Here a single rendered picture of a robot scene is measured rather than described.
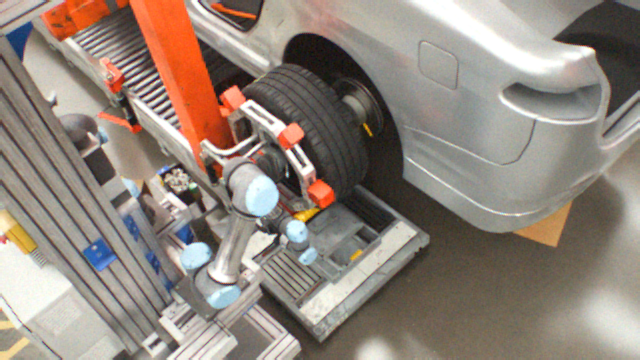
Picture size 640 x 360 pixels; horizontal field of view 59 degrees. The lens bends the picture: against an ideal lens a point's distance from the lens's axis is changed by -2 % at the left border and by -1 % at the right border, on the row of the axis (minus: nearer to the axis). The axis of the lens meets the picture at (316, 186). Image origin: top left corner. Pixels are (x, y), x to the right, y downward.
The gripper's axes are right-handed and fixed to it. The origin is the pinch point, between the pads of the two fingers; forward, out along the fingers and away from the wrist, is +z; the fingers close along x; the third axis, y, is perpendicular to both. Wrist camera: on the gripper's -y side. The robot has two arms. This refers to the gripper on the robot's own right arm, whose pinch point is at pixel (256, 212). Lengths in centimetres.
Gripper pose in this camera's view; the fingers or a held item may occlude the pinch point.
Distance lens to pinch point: 246.3
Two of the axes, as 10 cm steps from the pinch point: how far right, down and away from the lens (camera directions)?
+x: -7.3, 5.8, -3.6
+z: -6.7, -5.2, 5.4
